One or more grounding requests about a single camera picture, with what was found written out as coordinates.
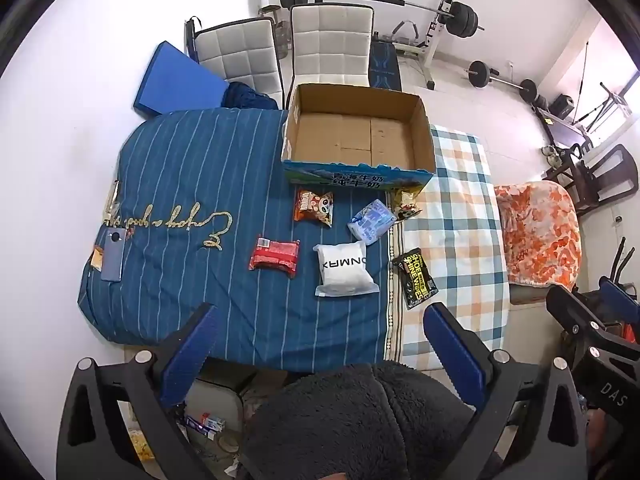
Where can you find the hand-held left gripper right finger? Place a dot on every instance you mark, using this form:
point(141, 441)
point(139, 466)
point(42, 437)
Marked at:
point(455, 355)

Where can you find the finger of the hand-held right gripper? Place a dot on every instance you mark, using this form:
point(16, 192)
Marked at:
point(620, 297)
point(570, 310)

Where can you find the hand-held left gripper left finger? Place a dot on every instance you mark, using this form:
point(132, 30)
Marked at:
point(192, 355)

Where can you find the black wet wipes packet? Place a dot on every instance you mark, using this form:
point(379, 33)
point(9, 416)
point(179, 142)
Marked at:
point(415, 277)

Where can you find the red floral packet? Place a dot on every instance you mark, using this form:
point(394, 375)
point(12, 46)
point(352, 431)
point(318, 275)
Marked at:
point(272, 255)

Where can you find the white soft pouch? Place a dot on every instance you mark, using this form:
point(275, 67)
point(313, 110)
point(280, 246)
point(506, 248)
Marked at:
point(342, 270)

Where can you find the light blue tissue packet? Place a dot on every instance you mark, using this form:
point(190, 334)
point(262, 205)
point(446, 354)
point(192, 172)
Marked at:
point(372, 221)

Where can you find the yellow snack packet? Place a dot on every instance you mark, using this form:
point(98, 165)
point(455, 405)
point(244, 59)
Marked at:
point(404, 202)

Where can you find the orange panda snack packet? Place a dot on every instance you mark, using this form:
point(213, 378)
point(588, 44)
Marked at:
point(312, 205)

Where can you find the cardboard box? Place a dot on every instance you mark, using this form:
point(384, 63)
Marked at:
point(350, 130)

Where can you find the black metal stand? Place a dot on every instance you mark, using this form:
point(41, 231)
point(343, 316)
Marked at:
point(617, 260)

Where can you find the white storage box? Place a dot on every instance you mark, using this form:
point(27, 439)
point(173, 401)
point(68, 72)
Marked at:
point(220, 400)

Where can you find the toothpaste box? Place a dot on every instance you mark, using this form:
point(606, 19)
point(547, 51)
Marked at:
point(205, 423)

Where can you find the orange floral blanket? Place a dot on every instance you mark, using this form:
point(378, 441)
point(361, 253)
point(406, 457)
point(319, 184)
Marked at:
point(540, 230)

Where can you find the tape roll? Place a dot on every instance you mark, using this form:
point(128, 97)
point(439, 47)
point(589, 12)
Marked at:
point(228, 442)

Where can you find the dark grey fleece garment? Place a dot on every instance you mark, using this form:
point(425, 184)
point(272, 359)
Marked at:
point(350, 420)

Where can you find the blue smartphone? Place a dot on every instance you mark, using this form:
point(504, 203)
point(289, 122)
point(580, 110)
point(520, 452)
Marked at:
point(114, 255)

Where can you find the black wooden chair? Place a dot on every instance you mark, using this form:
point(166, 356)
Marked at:
point(602, 170)

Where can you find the plaid bed sheet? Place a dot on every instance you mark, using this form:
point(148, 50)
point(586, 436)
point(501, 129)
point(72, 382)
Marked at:
point(460, 210)

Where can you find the clear plastic wrapper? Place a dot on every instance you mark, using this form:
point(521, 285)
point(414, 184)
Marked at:
point(111, 205)

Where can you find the blue striped blanket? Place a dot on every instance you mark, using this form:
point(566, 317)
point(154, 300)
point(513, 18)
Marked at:
point(200, 170)

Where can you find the black speaker box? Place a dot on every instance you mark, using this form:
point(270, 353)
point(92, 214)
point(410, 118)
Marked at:
point(562, 106)

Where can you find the short barbell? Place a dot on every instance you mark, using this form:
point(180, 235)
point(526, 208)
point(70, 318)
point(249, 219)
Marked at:
point(479, 72)

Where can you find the dark blue cloth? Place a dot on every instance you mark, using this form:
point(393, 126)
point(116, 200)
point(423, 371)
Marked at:
point(247, 96)

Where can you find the blue foam cushion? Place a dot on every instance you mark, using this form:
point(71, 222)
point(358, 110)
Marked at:
point(175, 80)

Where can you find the white quilted chair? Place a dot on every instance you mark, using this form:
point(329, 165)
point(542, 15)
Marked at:
point(330, 45)
point(240, 55)

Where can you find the white weight bench rack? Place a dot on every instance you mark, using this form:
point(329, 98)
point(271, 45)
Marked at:
point(434, 35)

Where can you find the black bag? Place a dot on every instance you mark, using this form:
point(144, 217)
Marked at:
point(191, 35)

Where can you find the black exercise machine frame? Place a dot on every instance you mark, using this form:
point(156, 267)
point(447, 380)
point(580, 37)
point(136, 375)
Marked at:
point(607, 105)

